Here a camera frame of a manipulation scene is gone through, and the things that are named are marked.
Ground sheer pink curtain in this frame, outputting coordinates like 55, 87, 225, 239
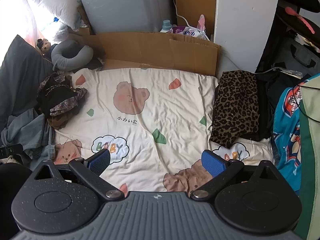
0, 0, 40, 63

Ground dark grey pillow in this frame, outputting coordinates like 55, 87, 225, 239
0, 34, 54, 130

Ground blue cartoon print blanket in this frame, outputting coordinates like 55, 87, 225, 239
271, 81, 304, 195

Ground white partition counter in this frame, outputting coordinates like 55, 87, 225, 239
214, 0, 282, 74

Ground black skirt with bear lining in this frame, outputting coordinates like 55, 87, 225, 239
37, 72, 88, 124

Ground pink plastic bag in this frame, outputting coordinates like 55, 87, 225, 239
197, 14, 207, 30

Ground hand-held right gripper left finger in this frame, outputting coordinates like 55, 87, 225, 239
32, 148, 125, 202

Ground pink curved plastic item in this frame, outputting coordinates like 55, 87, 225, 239
285, 6, 315, 34

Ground grey bag with black handles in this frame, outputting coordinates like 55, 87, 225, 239
257, 35, 320, 80

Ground blue-grey denim jeans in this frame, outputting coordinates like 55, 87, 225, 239
1, 109, 57, 159

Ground cream bear print blanket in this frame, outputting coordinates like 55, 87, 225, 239
49, 67, 275, 193

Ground flattened cardboard box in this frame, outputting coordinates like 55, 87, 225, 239
75, 27, 222, 77

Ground grey cable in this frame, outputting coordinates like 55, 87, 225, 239
262, 66, 303, 78

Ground dark cloth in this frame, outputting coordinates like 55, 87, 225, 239
86, 57, 105, 71

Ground tall cardboard sheet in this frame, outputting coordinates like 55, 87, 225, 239
172, 0, 217, 39

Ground purple and white refill pouch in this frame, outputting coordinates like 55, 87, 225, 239
171, 25, 210, 40

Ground white cable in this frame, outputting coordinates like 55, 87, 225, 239
174, 0, 190, 28

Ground green garment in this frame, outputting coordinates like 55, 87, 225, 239
292, 74, 320, 240

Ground detergent bottle with blue cap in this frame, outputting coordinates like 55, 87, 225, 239
160, 20, 173, 33

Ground grey neck pillow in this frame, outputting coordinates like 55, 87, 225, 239
51, 39, 94, 71

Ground small plush doll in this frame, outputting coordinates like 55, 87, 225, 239
37, 38, 54, 55

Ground black folded garment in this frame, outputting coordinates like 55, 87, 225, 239
250, 74, 278, 142

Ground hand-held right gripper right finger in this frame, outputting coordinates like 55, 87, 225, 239
189, 149, 284, 202

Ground leopard print garment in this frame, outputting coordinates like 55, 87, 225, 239
210, 70, 260, 148

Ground brown garment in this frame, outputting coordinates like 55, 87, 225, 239
47, 114, 73, 130

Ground white pillow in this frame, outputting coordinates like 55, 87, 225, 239
26, 0, 83, 32

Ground grey plastic-wrapped mattress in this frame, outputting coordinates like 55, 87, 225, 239
74, 0, 178, 34

